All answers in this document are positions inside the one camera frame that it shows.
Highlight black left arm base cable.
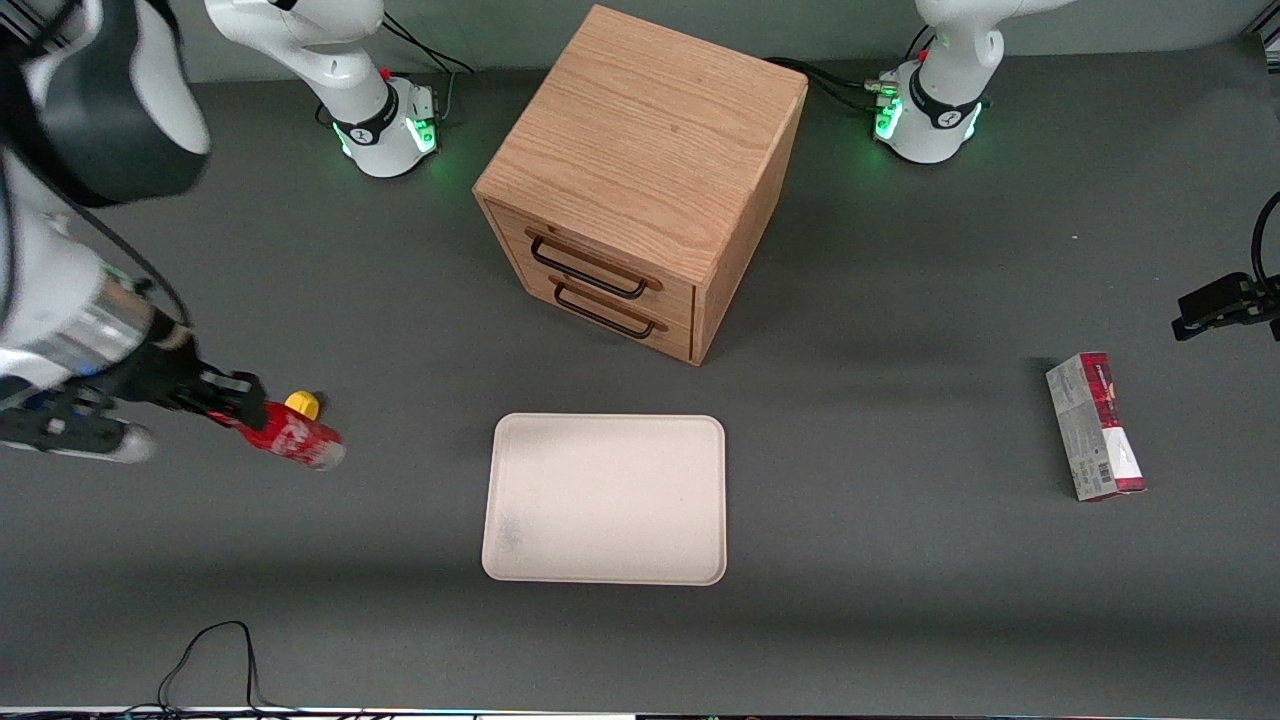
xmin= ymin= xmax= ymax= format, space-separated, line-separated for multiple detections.
xmin=764 ymin=56 xmax=903 ymax=115

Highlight black right arm base cable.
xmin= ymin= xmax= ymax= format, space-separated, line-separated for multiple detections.
xmin=376 ymin=16 xmax=477 ymax=123

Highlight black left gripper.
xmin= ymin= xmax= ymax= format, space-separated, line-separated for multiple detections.
xmin=1172 ymin=272 xmax=1280 ymax=343

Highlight black arm base cable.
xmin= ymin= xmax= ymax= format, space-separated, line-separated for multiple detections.
xmin=376 ymin=16 xmax=477 ymax=123
xmin=764 ymin=56 xmax=903 ymax=115

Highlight red coke bottle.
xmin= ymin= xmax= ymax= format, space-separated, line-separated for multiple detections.
xmin=212 ymin=399 xmax=348 ymax=472

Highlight grey red carton box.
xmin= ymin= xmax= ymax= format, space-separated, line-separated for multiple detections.
xmin=1045 ymin=351 xmax=1147 ymax=503

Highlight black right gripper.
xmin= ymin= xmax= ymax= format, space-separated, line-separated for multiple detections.
xmin=96 ymin=316 xmax=267 ymax=431

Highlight thin black looped cable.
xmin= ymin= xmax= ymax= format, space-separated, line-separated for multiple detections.
xmin=118 ymin=620 xmax=301 ymax=717

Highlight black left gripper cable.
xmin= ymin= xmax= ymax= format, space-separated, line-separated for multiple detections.
xmin=1250 ymin=190 xmax=1280 ymax=289

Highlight wooden drawer cabinet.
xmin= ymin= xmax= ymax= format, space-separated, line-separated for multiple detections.
xmin=473 ymin=4 xmax=810 ymax=367

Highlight beige plastic tray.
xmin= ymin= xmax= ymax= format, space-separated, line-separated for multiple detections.
xmin=481 ymin=413 xmax=728 ymax=587

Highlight black metal drawer handle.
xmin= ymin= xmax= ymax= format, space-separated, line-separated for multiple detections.
xmin=526 ymin=229 xmax=664 ymax=301
xmin=549 ymin=277 xmax=669 ymax=340

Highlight wooden drawer front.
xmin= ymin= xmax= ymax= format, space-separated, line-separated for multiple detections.
xmin=488 ymin=204 xmax=698 ymax=323
xmin=520 ymin=272 xmax=696 ymax=363

